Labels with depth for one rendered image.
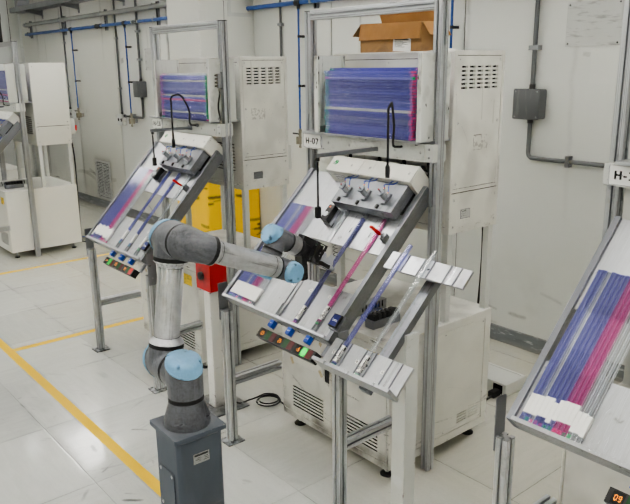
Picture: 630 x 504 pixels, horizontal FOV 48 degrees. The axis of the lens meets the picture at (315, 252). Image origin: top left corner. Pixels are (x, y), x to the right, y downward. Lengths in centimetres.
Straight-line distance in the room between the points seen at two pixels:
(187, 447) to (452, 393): 131
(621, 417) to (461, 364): 129
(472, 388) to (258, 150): 174
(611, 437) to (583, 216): 225
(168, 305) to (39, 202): 466
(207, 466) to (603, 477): 123
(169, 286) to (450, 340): 129
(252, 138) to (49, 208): 336
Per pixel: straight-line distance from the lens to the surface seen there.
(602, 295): 217
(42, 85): 686
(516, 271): 437
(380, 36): 329
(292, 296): 279
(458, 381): 319
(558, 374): 208
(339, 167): 300
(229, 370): 320
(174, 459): 237
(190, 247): 220
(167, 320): 236
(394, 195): 272
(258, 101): 397
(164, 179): 404
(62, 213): 700
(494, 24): 435
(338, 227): 288
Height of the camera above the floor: 167
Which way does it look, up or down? 15 degrees down
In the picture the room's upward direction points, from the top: 1 degrees counter-clockwise
